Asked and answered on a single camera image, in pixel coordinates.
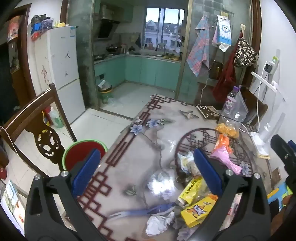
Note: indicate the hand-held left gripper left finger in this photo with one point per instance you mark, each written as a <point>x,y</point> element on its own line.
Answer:
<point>85,171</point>

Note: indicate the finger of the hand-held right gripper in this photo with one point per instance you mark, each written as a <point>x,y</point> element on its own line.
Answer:
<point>278,148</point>
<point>292,150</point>

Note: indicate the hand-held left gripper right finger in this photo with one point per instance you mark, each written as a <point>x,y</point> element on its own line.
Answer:
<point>205,171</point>

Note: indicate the red basin with green rim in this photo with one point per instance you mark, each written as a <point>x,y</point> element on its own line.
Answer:
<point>78,150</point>

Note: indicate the white blue snack packet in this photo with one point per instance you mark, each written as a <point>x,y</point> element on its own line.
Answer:
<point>185,161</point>

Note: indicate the green trash can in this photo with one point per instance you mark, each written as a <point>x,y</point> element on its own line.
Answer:
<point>105,96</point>

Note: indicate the white desk lamp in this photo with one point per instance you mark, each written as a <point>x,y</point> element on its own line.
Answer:
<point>266,136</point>

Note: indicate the pink wrapper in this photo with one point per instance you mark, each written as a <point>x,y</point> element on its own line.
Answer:
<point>223,158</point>

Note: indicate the plain yellow box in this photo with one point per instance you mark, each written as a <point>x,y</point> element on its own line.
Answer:
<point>190,191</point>

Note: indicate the small wooden board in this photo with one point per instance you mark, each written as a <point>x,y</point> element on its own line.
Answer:
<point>275,177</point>

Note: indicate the yellow box with blue print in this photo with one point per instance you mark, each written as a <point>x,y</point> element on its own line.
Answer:
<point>196,213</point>

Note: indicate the clear bag of yellow snacks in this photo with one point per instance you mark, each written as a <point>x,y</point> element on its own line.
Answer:
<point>227,131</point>

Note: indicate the dark wooden chair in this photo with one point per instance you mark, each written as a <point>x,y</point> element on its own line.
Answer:
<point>254,104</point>
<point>284,224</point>

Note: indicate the carved wooden chair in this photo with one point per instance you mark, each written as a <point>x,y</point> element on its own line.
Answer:
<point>46,136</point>

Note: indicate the green detergent bottle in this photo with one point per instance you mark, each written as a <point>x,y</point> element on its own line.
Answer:
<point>56,119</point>

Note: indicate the plastic bottle with purple label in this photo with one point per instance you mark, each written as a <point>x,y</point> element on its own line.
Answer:
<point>231,102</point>

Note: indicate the blue plastic strip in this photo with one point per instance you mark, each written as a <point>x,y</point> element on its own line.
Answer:
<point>148,210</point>

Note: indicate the crumpled white tissue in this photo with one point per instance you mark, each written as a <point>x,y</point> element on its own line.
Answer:
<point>158,224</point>

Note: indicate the printed cardboard box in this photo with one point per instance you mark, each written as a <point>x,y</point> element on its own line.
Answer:
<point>11,204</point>

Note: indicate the black charger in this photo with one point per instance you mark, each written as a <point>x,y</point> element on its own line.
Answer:
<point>268,67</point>

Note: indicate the glass sliding door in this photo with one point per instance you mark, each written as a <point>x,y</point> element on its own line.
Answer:
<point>192,88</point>

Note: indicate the red garment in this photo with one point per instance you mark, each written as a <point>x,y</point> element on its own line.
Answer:
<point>225,81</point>

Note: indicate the brown leather bag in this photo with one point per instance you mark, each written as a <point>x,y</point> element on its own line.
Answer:
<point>216,69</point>

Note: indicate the leopard print bag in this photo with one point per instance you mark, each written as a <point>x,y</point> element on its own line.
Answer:
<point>245,53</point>

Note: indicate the white fridge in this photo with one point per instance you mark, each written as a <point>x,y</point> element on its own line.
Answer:
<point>62,69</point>

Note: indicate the dark wooden door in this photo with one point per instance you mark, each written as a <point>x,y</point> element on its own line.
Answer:
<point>7,92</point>

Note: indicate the plaid towel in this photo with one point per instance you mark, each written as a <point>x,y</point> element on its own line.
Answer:
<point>198,53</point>

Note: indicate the black wok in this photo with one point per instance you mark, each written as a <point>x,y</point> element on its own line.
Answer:
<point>113,48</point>

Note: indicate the white blue paper bag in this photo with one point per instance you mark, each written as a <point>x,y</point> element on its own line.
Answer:
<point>223,32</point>

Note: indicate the black range hood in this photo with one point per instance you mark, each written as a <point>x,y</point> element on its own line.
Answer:
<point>106,29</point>

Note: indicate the kitchen window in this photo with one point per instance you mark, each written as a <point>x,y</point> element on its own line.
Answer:
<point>164,27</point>

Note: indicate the black plastic bag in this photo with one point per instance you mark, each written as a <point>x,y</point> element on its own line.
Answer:
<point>40,19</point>

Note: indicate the red paper decoration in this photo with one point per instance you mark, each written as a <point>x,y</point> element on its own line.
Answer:
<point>13,29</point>

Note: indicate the white wall socket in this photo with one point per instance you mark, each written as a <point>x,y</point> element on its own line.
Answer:
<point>274,62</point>

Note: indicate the teal wall cabinet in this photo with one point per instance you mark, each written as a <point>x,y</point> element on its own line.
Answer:
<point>124,11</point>

